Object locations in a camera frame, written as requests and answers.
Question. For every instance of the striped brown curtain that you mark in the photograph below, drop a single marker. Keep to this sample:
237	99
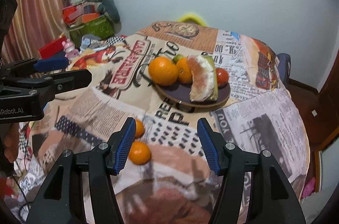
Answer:
39	1

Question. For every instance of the pink toy figure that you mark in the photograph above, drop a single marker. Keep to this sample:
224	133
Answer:
70	47

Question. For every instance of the white and blue garment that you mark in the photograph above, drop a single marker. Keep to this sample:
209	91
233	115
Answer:
90	41

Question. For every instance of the large orange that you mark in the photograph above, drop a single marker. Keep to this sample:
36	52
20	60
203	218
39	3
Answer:
184	72
163	71

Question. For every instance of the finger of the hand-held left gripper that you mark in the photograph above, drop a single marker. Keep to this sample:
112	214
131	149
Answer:
74	78
51	63

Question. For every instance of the yellow-green cucumber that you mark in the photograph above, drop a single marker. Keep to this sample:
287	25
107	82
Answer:
178	58

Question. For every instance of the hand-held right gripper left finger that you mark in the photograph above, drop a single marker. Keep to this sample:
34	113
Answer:
125	147

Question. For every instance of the red tomato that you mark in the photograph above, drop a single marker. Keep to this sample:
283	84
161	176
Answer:
222	75

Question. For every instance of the white paper scrap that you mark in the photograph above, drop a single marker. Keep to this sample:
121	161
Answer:
314	112

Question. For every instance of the pink slipper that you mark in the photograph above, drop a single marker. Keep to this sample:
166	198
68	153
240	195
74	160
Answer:
308	187

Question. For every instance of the small tangerine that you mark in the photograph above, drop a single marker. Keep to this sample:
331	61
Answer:
139	153
139	128

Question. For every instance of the person's left hand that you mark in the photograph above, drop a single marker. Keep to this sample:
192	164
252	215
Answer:
11	143

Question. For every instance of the checkered black-white cloth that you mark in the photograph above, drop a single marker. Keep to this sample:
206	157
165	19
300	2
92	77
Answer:
115	40

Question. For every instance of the yellow chair back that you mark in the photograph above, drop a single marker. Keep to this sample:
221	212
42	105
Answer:
189	18

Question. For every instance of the wooden door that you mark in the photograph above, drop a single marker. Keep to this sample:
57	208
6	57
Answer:
329	96

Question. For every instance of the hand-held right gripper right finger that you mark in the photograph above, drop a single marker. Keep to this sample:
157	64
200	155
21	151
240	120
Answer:
209	147

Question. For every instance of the red gift box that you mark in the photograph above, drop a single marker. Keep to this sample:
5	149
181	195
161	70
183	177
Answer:
70	13

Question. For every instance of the green patterned box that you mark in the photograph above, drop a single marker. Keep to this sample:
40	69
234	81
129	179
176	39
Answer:
92	29

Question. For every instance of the dark blue chair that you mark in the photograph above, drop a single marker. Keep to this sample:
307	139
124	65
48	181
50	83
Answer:
284	67

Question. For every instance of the grey long pillow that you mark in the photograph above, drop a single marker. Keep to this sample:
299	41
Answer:
106	0

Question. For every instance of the purple plate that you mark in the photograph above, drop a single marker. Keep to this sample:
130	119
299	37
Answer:
182	96

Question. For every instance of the peeled pomelo segment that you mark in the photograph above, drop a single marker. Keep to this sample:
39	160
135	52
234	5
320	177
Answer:
201	78

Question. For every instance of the printed newspaper-pattern tablecloth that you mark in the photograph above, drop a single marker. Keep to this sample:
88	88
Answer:
106	107

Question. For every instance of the red flat box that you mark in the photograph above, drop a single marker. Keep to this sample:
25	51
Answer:
51	47

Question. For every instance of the orange flat box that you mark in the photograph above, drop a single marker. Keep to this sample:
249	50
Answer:
90	16

